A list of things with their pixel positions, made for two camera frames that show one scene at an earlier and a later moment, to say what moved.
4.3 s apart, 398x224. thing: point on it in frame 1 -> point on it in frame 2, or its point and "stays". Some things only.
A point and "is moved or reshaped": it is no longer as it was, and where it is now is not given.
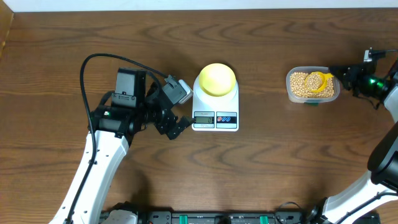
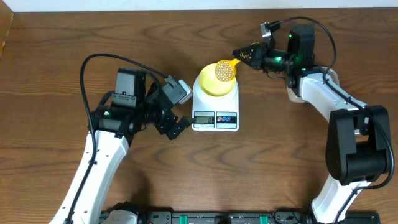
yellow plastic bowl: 217,79 stays
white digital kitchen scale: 212,113 stays
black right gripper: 349,79 -> 257,60
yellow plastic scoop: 316,81 is moved or reshaped
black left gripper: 163,124 stays
